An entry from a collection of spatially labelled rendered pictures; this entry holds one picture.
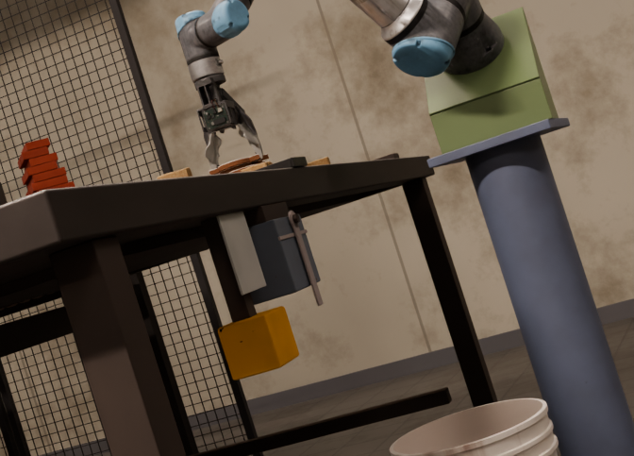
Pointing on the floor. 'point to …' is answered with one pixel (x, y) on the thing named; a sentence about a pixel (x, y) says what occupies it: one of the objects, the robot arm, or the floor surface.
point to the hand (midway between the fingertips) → (239, 164)
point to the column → (549, 290)
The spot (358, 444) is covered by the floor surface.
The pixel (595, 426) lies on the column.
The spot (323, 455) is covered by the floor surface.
